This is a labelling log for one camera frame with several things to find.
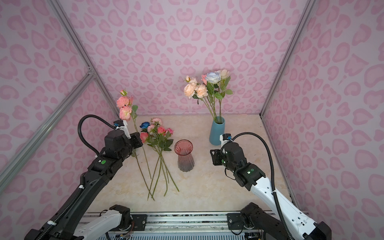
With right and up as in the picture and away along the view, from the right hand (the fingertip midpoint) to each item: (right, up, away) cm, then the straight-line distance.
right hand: (212, 150), depth 74 cm
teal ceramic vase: (+4, +10, +17) cm, 20 cm away
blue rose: (-45, +13, +34) cm, 58 cm away
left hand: (-36, +10, 0) cm, 37 cm away
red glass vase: (-14, +1, +3) cm, 15 cm away
